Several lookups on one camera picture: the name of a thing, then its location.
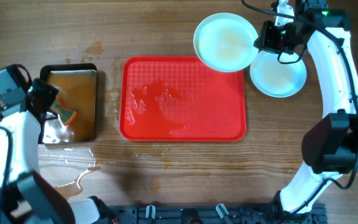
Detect green orange sponge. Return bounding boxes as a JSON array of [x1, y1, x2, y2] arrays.
[[50, 97, 77, 126]]

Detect white plate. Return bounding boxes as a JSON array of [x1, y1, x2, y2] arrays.
[[193, 12, 259, 73], [250, 51, 307, 98]]

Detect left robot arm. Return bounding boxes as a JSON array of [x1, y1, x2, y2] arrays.
[[0, 63, 120, 223]]

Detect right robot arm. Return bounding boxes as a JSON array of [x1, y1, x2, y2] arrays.
[[254, 1, 358, 222]]

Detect red plastic tray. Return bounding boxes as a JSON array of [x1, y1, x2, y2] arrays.
[[119, 55, 247, 142]]

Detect black water-filled pan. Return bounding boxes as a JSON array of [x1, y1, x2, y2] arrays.
[[40, 63, 98, 144]]

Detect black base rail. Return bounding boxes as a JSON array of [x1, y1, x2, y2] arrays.
[[110, 203, 328, 224]]

